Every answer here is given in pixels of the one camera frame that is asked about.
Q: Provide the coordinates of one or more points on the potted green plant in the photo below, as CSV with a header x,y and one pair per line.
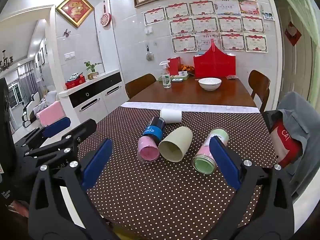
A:
x,y
92,67

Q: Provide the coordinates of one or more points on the beige cup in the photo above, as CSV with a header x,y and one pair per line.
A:
x,y
178,141

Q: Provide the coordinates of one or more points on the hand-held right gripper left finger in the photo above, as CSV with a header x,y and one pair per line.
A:
x,y
97,161

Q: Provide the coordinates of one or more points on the white sofa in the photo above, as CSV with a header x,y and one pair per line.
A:
x,y
32,105

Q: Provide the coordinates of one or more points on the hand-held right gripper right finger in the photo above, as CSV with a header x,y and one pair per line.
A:
x,y
225,165

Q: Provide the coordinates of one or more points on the green and pink glass cup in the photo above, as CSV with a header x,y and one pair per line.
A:
x,y
203,161

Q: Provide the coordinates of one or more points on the grey curtain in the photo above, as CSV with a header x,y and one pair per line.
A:
x,y
25,80

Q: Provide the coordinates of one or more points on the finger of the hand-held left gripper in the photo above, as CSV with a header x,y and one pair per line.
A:
x,y
83,130
57,127

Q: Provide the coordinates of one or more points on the wall hook with keys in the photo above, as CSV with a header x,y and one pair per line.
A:
x,y
149,55

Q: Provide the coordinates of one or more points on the orange snacks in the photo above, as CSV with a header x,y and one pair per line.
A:
x,y
187,68

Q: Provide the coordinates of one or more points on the red gift bag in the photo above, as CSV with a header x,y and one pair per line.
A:
x,y
215,65

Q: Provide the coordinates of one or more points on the clear spray bottle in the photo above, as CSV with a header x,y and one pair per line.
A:
x,y
166,78

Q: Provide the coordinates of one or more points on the pink cup with blue label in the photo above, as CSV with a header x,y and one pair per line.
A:
x,y
151,140

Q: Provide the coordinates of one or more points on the red tin box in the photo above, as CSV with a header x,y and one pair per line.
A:
x,y
75,83

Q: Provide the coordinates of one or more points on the white cup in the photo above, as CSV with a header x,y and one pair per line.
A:
x,y
172,116

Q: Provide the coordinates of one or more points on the dark chandelier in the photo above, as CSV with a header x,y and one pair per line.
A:
x,y
5,62

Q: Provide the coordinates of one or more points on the red door decoration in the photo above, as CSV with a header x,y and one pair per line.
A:
x,y
293,33

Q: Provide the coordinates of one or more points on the white bowl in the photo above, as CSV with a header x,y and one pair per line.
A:
x,y
210,84

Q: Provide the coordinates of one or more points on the white light switch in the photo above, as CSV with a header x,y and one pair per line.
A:
x,y
149,30
69,55

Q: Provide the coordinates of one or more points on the red carton box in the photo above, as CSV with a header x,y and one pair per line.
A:
x,y
175,66

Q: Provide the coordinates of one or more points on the small wall photo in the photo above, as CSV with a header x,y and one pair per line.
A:
x,y
268,16

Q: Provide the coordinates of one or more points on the white and black sideboard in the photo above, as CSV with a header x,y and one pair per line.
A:
x,y
95,97

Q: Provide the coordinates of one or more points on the red diamond framed picture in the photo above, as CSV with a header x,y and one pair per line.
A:
x,y
75,8

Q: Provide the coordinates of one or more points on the green tray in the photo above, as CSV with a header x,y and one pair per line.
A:
x,y
178,79

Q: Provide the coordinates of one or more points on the brown polka dot tablecloth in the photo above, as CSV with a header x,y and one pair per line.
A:
x,y
162,192

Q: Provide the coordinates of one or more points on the red and white bag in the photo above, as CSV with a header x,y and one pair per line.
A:
x,y
285,142

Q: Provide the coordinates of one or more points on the round red wall ornament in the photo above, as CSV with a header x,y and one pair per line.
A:
x,y
105,20

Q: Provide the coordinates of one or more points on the butterfly wall decoration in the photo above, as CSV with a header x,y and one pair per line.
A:
x,y
67,32

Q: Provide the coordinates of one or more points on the pink cushion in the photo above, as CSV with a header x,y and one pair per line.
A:
x,y
51,112

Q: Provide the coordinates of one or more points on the grey jacket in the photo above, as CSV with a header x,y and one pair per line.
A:
x,y
300,110

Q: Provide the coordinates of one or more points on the brown wooden chair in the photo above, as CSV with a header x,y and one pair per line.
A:
x,y
260,82
140,85

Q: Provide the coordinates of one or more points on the group of award certificates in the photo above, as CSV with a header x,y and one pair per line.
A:
x,y
205,22

